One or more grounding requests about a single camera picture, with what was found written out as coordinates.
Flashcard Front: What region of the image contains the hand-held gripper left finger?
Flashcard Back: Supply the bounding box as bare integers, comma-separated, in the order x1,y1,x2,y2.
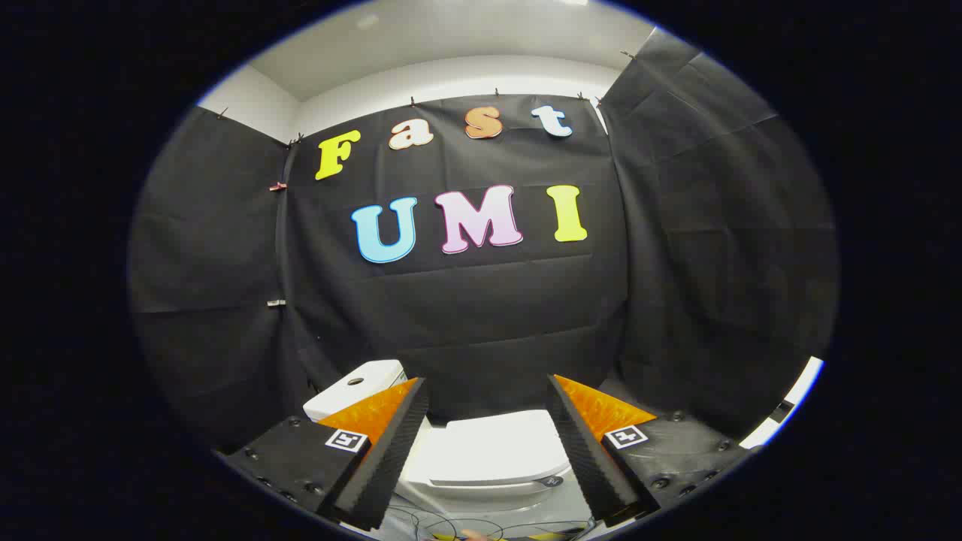
218,377,431,531

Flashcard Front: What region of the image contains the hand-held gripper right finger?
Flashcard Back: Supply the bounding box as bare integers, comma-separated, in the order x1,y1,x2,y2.
546,374,756,528

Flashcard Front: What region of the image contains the white toilet tank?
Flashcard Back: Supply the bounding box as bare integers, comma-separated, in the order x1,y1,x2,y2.
303,359,408,422

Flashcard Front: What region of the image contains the yellow black hazard tape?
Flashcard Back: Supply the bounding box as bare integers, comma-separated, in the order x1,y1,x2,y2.
428,530,579,541

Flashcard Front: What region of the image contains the black backdrop cloth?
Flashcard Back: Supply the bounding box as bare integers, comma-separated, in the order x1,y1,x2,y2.
129,30,839,452

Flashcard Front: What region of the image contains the black cable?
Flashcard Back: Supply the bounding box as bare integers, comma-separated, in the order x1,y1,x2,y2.
387,507,594,541

